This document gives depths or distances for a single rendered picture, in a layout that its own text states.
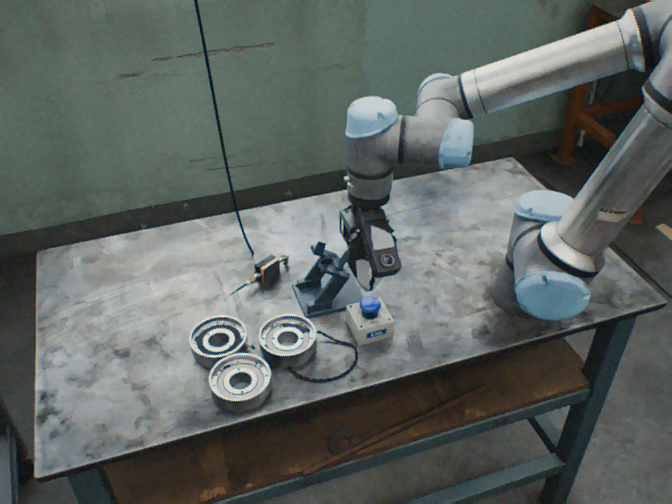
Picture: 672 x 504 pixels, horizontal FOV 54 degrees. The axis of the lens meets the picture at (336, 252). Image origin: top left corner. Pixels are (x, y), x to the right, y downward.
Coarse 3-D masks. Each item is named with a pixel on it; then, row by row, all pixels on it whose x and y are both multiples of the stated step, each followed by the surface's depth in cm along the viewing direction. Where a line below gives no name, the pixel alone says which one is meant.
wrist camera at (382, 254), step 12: (360, 216) 109; (372, 216) 110; (384, 216) 110; (360, 228) 110; (372, 228) 109; (384, 228) 109; (372, 240) 108; (384, 240) 109; (372, 252) 107; (384, 252) 108; (396, 252) 108; (372, 264) 108; (384, 264) 107; (396, 264) 107; (384, 276) 108
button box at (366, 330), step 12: (348, 312) 126; (360, 312) 125; (384, 312) 125; (348, 324) 128; (360, 324) 123; (372, 324) 123; (384, 324) 123; (360, 336) 123; (372, 336) 124; (384, 336) 125
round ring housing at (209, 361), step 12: (204, 324) 125; (216, 324) 125; (228, 324) 125; (240, 324) 124; (192, 336) 122; (216, 336) 124; (228, 336) 123; (192, 348) 119; (216, 348) 120; (240, 348) 119; (204, 360) 118; (216, 360) 118
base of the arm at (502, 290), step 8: (504, 264) 131; (512, 264) 128; (496, 272) 137; (504, 272) 131; (512, 272) 128; (496, 280) 133; (504, 280) 131; (512, 280) 129; (496, 288) 133; (504, 288) 131; (512, 288) 129; (496, 296) 133; (504, 296) 131; (512, 296) 129; (504, 304) 131; (512, 304) 130; (512, 312) 131; (520, 312) 130
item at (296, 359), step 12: (264, 324) 123; (276, 324) 125; (300, 324) 125; (312, 324) 123; (264, 336) 123; (276, 336) 123; (288, 336) 125; (300, 336) 123; (312, 336) 123; (264, 348) 119; (276, 348) 121; (288, 348) 120; (312, 348) 120; (276, 360) 119; (288, 360) 118; (300, 360) 119
